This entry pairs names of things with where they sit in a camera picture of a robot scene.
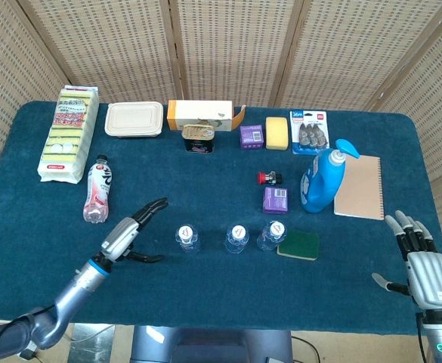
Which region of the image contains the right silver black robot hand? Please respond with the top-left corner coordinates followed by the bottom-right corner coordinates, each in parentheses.
top-left (371, 210), bottom-right (442, 308)

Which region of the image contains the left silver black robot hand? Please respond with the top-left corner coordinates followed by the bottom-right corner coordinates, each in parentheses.
top-left (100, 197), bottom-right (169, 264)

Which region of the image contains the clear Ganten water bottle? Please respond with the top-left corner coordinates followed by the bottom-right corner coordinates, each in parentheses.
top-left (224, 224), bottom-right (251, 253)
top-left (174, 225), bottom-right (202, 253)
top-left (257, 220), bottom-right (289, 253)

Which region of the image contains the pink white drink bottle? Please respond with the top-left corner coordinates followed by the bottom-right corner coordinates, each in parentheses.
top-left (82, 154), bottom-right (115, 224)

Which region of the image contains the blue fabric table cover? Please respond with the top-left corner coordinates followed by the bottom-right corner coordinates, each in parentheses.
top-left (0, 100), bottom-right (442, 336)

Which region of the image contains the shiny metal table leg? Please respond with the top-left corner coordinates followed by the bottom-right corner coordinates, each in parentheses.
top-left (70, 323), bottom-right (116, 363)

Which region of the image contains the kraft spiral notebook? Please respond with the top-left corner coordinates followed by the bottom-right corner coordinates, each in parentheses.
top-left (333, 154), bottom-right (385, 222)

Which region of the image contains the yellow sponge multipack bag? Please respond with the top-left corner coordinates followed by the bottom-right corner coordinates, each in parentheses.
top-left (37, 85), bottom-right (100, 185)

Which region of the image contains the beige lidded food container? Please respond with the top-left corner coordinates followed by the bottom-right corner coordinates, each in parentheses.
top-left (104, 101), bottom-right (165, 139)

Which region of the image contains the black luncheon meat can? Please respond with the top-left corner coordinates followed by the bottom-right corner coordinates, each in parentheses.
top-left (181, 124), bottom-right (215, 154)

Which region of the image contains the green yellow scouring sponge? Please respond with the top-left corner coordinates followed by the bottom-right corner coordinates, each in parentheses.
top-left (276, 230), bottom-right (320, 262)

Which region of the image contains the grey robot torso base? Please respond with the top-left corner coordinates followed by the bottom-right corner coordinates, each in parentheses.
top-left (129, 324), bottom-right (295, 363)

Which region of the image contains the blue detergent jug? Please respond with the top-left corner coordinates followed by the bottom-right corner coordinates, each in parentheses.
top-left (299, 138), bottom-right (361, 214)

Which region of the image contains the white orange carton box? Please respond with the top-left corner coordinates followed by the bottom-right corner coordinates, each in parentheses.
top-left (166, 99), bottom-right (247, 132)

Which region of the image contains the red emergency stop button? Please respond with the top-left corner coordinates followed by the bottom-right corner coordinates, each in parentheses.
top-left (257, 170), bottom-right (284, 185)

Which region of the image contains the purple wrapped box with barcode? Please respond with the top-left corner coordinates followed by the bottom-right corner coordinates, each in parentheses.
top-left (262, 186), bottom-right (292, 216)

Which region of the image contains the purple cube box with icons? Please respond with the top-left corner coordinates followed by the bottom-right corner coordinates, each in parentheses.
top-left (239, 124), bottom-right (264, 150)

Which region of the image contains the plain yellow sponge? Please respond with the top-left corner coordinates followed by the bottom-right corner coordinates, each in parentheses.
top-left (264, 116), bottom-right (290, 150)

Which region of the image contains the woven bamboo folding screen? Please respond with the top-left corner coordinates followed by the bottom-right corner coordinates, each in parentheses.
top-left (0, 0), bottom-right (442, 326)

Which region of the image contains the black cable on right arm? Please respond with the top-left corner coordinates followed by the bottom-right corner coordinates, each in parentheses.
top-left (416, 312), bottom-right (428, 363)

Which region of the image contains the black floor cable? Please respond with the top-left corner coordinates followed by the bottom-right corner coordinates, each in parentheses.
top-left (291, 335), bottom-right (333, 363)

